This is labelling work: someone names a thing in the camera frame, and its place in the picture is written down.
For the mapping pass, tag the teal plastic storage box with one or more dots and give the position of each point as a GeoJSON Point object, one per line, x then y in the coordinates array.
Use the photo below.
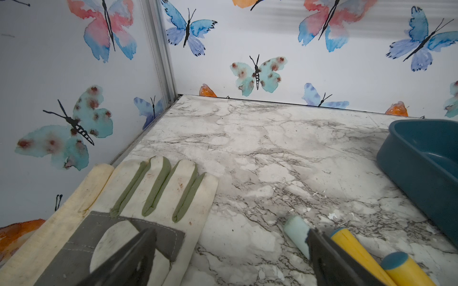
{"type": "Point", "coordinates": [421, 157]}

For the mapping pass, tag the white and grey garden glove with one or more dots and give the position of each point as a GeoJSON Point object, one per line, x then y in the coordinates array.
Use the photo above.
{"type": "Point", "coordinates": [110, 208]}

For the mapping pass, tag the light blue trowel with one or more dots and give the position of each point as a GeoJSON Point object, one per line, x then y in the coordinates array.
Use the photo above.
{"type": "Point", "coordinates": [297, 230]}

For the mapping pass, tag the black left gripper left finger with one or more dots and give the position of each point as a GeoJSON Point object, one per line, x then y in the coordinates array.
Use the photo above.
{"type": "Point", "coordinates": [129, 266]}

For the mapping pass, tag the green trowel yellow foam handle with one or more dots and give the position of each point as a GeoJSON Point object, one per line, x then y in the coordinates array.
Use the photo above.
{"type": "Point", "coordinates": [404, 271]}

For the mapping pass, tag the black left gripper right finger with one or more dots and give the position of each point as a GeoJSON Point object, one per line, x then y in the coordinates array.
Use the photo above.
{"type": "Point", "coordinates": [335, 267]}

